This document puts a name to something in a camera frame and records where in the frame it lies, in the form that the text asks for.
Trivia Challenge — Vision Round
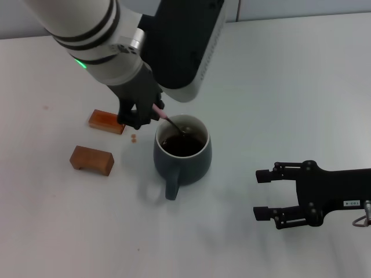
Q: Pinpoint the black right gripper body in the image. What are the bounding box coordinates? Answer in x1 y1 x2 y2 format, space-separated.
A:
295 159 371 228

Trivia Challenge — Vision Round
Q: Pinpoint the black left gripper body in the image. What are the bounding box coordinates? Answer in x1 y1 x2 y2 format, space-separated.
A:
107 62 163 107

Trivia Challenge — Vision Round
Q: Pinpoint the pink handled metal spoon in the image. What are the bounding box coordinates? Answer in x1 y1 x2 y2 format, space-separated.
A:
152 104 194 137

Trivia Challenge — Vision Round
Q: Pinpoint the grey ceramic mug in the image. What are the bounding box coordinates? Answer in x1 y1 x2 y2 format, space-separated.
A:
152 114 212 201

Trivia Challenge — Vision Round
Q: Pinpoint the stained orange wooden block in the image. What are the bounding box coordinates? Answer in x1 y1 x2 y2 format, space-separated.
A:
88 109 127 136

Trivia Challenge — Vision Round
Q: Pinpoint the dark coffee liquid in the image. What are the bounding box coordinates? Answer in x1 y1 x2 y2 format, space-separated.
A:
159 133 206 157

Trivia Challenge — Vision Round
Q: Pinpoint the brown arched wooden block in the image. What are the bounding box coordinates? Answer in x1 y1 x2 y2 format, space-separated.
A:
69 145 115 177

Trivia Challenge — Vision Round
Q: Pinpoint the right gripper cable with plug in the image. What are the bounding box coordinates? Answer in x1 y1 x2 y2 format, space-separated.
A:
352 199 371 227

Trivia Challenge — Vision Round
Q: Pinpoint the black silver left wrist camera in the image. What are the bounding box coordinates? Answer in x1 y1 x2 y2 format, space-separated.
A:
137 0 225 103

